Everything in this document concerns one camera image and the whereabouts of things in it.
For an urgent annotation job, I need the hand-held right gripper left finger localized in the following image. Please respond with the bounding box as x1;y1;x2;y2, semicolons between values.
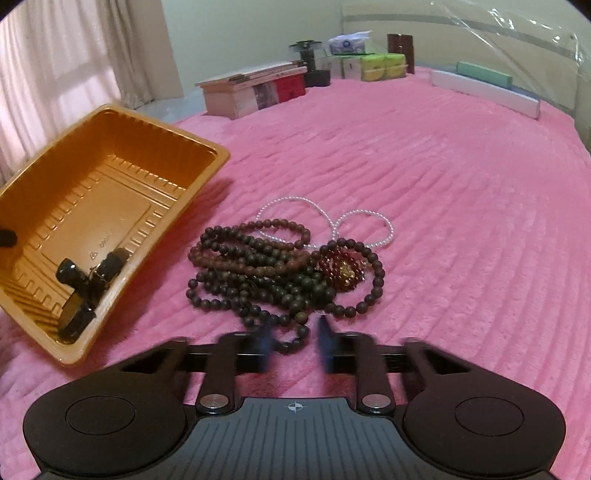
117;323;278;416

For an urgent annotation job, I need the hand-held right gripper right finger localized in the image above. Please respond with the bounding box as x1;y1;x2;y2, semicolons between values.
316;318;472;416

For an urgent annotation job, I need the long dark bead necklace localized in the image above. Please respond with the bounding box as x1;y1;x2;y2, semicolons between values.
186;226;338;356

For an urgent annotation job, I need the red bead bracelet gold charm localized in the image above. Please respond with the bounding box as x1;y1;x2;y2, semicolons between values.
318;251;365;291

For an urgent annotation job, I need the dark large-bead bracelet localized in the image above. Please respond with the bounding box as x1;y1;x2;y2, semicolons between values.
318;237;387;317

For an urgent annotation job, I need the reddish brown bead necklace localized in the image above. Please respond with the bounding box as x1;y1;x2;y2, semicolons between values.
189;219;317;282

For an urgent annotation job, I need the orange plastic tray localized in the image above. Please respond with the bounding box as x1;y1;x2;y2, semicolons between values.
0;105;230;367

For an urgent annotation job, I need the white pearl necklace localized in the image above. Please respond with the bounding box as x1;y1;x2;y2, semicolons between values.
255;196;395;252

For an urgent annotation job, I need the beige curtain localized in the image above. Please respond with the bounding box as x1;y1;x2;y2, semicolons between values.
0;0;183;185

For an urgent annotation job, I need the pink ribbed blanket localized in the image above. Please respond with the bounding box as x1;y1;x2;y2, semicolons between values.
0;65;591;480

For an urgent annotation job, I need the white flat book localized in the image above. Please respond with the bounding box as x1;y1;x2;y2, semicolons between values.
226;61;308;85

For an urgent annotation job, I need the white green box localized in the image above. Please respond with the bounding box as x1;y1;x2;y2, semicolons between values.
323;55;363;83

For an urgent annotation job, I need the yellow green box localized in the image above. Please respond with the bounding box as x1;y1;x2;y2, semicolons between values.
360;53;407;83

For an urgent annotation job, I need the white long box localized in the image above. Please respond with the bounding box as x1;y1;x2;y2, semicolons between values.
431;69;541;120

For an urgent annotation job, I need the dark red box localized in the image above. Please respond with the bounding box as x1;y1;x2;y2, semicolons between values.
387;33;415;75

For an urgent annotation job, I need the blue white tissue box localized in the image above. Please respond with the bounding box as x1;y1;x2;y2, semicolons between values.
328;31;375;56

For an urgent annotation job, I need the green long box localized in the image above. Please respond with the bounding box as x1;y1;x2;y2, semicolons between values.
457;61;513;88

